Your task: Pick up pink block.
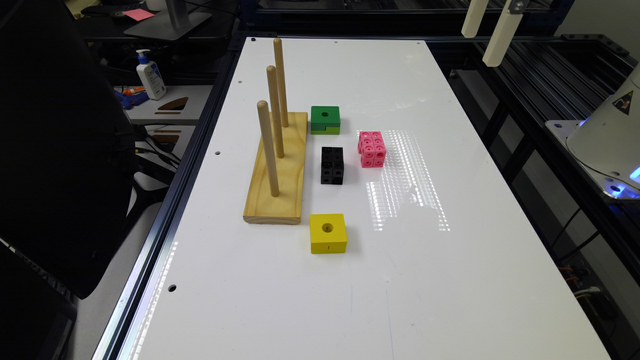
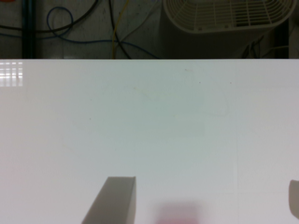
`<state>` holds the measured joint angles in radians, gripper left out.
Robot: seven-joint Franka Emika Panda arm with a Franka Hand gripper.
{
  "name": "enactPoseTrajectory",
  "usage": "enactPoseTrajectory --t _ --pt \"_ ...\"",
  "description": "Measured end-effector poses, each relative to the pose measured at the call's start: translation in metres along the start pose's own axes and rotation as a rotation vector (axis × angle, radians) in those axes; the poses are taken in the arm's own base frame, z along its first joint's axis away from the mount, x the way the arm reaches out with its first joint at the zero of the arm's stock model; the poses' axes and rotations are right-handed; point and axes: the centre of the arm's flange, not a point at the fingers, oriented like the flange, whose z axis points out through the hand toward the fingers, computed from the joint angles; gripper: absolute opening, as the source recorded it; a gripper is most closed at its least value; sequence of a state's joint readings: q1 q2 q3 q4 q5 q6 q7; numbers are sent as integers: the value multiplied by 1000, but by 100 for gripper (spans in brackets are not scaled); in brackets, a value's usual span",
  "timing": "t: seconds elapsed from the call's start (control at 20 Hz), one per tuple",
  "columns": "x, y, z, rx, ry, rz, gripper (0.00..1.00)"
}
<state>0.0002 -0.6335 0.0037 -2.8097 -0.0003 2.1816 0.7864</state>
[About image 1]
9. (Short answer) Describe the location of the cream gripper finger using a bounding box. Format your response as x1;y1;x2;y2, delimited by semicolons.
461;0;489;38
483;0;525;67

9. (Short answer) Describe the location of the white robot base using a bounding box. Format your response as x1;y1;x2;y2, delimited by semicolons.
545;69;640;201

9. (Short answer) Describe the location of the pink cube block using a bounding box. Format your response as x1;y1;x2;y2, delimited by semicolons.
358;131;387;168

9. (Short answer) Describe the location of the green block with hole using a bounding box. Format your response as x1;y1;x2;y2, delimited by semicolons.
311;106;341;135

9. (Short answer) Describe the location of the far wooden peg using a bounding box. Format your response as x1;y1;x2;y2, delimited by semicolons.
273;37;289;127

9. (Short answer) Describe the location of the wooden peg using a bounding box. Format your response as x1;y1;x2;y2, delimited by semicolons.
257;100;280;197
266;65;284;158
273;37;289;127

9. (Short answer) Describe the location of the black cube block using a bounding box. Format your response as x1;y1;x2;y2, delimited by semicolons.
321;147;344;185

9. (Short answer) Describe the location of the middle wooden peg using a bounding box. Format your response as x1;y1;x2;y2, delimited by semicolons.
266;65;284;158

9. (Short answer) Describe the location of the near wooden peg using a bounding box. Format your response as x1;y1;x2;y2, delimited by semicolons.
257;100;280;197

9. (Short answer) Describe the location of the yellow block with hole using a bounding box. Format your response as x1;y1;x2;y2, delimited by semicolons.
310;214;347;254

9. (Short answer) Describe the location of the wooden base board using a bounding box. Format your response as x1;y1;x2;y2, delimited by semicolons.
243;112;308;225

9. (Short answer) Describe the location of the silver monitor stand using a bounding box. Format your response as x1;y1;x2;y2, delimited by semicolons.
124;0;211;41

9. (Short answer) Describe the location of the white lotion pump bottle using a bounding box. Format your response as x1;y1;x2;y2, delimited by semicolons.
136;49;167;100

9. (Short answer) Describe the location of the pink sticky note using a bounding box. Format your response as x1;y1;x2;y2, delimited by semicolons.
123;8;155;21

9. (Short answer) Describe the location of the blue tool on desk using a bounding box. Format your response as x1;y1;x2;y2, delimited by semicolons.
115;91;149;110

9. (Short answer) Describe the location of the black office chair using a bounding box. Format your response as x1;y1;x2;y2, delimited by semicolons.
1;0;136;298

